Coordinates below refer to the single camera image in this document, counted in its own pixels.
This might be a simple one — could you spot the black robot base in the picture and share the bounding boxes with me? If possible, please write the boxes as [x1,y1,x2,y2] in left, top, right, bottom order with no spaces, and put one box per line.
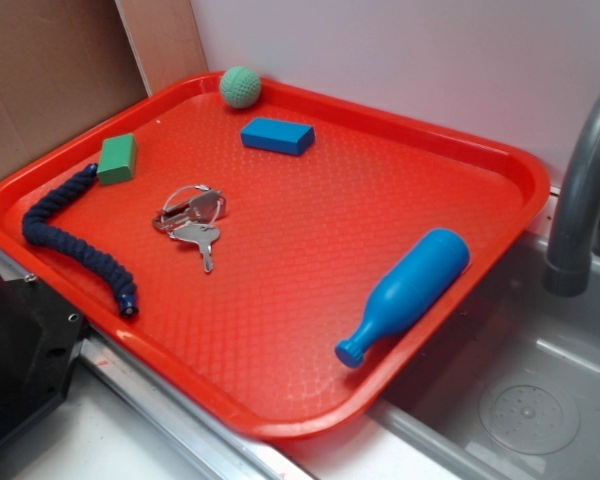
[0,274,86,448]

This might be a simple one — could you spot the silver keys on ring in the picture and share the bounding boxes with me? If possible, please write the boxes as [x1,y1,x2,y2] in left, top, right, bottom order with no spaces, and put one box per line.
[152,184,227,274]

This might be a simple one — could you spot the blue plastic toy bottle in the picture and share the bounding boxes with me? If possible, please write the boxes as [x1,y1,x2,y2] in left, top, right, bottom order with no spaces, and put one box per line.
[335,228,470,368]

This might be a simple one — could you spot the blue wooden block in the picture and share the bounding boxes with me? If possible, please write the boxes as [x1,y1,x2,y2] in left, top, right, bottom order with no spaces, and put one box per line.
[240,118,316,156]

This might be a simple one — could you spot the green wooden block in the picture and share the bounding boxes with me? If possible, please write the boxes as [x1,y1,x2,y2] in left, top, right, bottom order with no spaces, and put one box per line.
[97,133,137,186]

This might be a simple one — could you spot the red plastic tray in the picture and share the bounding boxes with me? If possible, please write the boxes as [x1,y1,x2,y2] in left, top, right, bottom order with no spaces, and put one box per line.
[0,74,550,440]

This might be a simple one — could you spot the dark blue braided rope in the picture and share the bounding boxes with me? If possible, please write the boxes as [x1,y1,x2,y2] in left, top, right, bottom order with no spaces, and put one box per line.
[21,162,139,318]

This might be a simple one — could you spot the green textured ball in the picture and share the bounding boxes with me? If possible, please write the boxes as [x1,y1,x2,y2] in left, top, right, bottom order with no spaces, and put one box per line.
[219,66,262,109]

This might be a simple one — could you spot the brown cardboard panel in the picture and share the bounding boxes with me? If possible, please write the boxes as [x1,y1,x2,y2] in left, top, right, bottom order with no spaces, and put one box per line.
[0,1,207,181]

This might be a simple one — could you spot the grey plastic faucet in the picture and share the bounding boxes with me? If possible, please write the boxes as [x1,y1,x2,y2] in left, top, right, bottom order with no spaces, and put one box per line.
[543,95,600,297]

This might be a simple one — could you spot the grey plastic sink basin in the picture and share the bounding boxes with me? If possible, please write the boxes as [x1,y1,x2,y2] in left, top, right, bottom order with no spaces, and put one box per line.
[373,234,600,479]

